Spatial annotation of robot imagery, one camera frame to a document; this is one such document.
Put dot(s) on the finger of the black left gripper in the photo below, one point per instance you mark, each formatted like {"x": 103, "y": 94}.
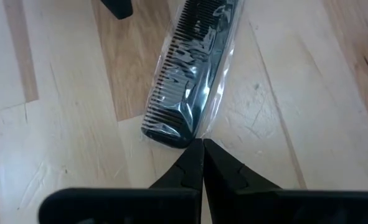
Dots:
{"x": 118, "y": 7}

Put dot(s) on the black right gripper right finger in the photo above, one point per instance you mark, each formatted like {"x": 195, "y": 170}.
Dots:
{"x": 280, "y": 208}

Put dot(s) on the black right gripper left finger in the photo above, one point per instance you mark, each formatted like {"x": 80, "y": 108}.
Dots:
{"x": 124, "y": 208}

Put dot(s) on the bagged black comb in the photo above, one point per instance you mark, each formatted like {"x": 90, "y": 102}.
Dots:
{"x": 183, "y": 93}

